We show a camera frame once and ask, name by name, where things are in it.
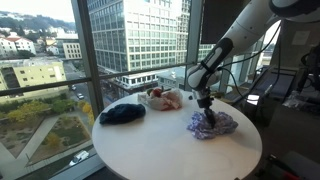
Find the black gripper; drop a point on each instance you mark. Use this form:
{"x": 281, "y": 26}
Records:
{"x": 204, "y": 98}

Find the purple white checkered cloth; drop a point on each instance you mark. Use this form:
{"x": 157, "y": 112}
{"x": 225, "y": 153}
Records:
{"x": 220, "y": 125}

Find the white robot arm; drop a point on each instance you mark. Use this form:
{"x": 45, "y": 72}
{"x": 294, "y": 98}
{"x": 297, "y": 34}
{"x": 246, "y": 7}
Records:
{"x": 240, "y": 30}

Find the white red patterned cloth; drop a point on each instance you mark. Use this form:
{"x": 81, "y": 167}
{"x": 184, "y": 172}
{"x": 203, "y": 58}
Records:
{"x": 165, "y": 100}

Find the dark blue cloth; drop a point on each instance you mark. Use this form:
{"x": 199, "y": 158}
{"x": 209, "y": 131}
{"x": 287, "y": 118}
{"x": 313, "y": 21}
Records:
{"x": 121, "y": 113}

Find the red round fruit toy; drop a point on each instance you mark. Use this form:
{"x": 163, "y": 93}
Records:
{"x": 156, "y": 93}

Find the clear plastic bag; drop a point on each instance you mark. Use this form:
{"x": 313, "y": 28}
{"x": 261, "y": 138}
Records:
{"x": 300, "y": 100}

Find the black hanging panel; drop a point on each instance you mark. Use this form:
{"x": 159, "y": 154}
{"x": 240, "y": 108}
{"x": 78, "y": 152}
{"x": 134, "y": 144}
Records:
{"x": 221, "y": 20}

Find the grey slanted window beam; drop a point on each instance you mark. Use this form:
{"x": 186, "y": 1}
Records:
{"x": 88, "y": 60}

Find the grey window railing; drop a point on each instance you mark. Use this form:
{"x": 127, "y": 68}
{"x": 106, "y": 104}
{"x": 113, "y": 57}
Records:
{"x": 50, "y": 85}

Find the grey vertical window post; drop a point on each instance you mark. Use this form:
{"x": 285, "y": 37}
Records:
{"x": 193, "y": 40}

